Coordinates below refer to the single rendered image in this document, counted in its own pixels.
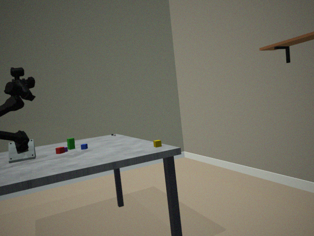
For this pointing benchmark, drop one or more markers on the red block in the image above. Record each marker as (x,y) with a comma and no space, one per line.
(60,150)

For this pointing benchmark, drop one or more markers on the small yellow block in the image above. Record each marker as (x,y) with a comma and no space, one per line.
(157,143)

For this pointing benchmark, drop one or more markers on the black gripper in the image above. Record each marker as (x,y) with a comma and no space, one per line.
(16,73)

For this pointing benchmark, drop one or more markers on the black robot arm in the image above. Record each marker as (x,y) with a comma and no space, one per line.
(15,103)

